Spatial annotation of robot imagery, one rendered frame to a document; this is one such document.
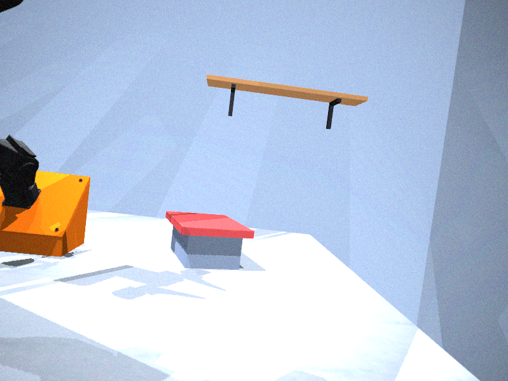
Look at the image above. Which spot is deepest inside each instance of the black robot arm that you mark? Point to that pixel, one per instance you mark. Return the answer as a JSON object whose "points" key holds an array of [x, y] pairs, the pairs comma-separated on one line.
{"points": [[18, 164]]}

